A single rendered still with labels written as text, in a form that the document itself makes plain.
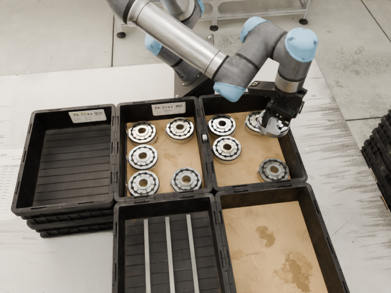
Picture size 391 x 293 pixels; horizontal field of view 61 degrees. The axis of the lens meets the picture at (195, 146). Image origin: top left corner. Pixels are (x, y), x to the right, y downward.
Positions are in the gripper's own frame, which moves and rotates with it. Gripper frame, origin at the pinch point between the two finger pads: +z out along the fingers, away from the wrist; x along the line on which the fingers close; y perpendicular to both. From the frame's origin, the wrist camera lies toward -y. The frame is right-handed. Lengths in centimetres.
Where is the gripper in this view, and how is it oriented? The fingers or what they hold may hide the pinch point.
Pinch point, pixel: (267, 126)
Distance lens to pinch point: 108.4
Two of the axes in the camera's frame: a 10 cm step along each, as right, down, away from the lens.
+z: 0.0, 5.7, 8.2
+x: 6.5, -6.2, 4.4
